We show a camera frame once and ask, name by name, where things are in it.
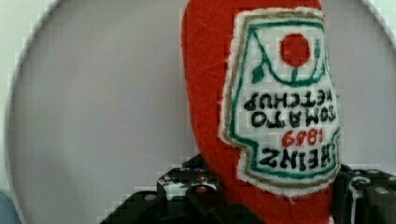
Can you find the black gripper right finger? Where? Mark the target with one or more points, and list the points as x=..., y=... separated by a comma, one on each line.
x=363, y=197

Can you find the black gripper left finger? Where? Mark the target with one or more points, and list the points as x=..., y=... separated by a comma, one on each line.
x=175, y=183

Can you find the red plush ketchup bottle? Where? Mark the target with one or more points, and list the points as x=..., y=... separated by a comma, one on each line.
x=263, y=105

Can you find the grey round plate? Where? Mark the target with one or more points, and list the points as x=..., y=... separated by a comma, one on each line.
x=99, y=106

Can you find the blue bowl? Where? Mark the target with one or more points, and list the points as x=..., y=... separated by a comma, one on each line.
x=8, y=213

